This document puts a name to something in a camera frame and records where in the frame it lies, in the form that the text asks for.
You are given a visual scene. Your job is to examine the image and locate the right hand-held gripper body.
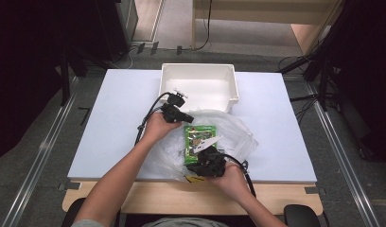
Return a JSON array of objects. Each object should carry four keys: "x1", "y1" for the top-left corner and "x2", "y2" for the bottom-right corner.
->
[{"x1": 185, "y1": 134, "x2": 227, "y2": 178}]

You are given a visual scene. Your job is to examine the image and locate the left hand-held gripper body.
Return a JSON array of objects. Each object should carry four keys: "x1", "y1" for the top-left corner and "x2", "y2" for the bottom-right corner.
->
[{"x1": 160, "y1": 88, "x2": 189, "y2": 124}]

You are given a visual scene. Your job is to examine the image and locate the green snack packet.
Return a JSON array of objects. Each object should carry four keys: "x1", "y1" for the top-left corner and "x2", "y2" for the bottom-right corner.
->
[{"x1": 183, "y1": 124, "x2": 219, "y2": 166}]

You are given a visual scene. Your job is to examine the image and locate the clear plastic bag smiley print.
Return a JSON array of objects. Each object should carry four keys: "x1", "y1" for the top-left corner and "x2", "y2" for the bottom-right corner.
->
[{"x1": 149, "y1": 109, "x2": 259, "y2": 184}]

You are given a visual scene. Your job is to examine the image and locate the person's left hand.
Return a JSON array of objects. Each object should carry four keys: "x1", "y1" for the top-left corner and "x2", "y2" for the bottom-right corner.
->
[{"x1": 142, "y1": 112, "x2": 184, "y2": 147}]

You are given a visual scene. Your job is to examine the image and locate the person's right hand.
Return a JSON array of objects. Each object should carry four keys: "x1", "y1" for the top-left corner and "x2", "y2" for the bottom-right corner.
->
[{"x1": 205, "y1": 163, "x2": 251, "y2": 203}]

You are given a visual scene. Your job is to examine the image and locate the white plastic bin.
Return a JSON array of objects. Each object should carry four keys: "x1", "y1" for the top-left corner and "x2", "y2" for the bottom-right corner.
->
[{"x1": 158, "y1": 62, "x2": 240, "y2": 114}]

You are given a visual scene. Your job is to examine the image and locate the wooden table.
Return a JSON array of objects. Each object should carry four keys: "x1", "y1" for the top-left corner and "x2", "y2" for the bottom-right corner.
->
[{"x1": 61, "y1": 180, "x2": 324, "y2": 217}]

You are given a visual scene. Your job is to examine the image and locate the dark cabinet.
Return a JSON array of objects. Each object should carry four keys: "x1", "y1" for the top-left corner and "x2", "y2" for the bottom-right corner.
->
[{"x1": 95, "y1": 0, "x2": 139, "y2": 61}]

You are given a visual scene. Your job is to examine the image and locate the black chair armrest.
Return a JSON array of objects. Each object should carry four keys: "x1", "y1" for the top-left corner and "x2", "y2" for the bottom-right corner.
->
[
  {"x1": 283, "y1": 203, "x2": 322, "y2": 227},
  {"x1": 61, "y1": 197, "x2": 88, "y2": 227}
]

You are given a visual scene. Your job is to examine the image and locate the black metal stand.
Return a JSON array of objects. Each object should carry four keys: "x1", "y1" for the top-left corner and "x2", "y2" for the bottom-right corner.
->
[
  {"x1": 57, "y1": 46, "x2": 90, "y2": 107},
  {"x1": 278, "y1": 44, "x2": 341, "y2": 112}
]

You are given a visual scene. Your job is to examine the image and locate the light wooden desk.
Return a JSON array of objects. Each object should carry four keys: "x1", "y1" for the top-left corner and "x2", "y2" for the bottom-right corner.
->
[{"x1": 190, "y1": 0, "x2": 344, "y2": 57}]

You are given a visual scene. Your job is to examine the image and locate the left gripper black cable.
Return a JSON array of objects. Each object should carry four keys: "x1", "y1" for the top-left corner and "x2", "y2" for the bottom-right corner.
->
[{"x1": 133, "y1": 91, "x2": 172, "y2": 147}]

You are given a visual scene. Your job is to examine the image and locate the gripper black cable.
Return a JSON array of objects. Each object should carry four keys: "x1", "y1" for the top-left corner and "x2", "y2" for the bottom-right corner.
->
[
  {"x1": 223, "y1": 153, "x2": 257, "y2": 199},
  {"x1": 133, "y1": 91, "x2": 172, "y2": 147}
]

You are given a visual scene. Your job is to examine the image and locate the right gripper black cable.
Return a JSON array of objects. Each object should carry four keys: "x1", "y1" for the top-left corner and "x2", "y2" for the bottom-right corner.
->
[{"x1": 223, "y1": 153, "x2": 257, "y2": 199}]

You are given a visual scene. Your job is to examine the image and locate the black hanging cable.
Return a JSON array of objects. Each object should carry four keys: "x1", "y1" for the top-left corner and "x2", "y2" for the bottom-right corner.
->
[{"x1": 194, "y1": 0, "x2": 214, "y2": 51}]

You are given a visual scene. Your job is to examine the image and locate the metal floor rail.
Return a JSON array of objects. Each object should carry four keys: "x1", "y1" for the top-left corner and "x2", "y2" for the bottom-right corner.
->
[
  {"x1": 1, "y1": 77, "x2": 80, "y2": 227},
  {"x1": 304, "y1": 81, "x2": 380, "y2": 227}
]

